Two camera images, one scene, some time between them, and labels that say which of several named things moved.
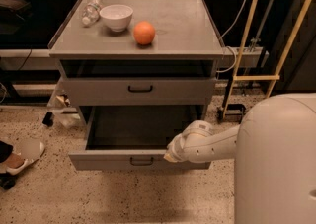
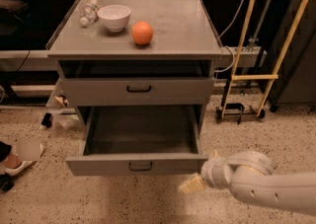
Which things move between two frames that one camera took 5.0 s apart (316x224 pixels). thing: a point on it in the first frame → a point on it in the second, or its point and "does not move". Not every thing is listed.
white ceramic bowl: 117,16 does not move
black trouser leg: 6,151 does not move
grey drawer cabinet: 144,63 does not move
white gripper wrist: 175,150 → 210,171
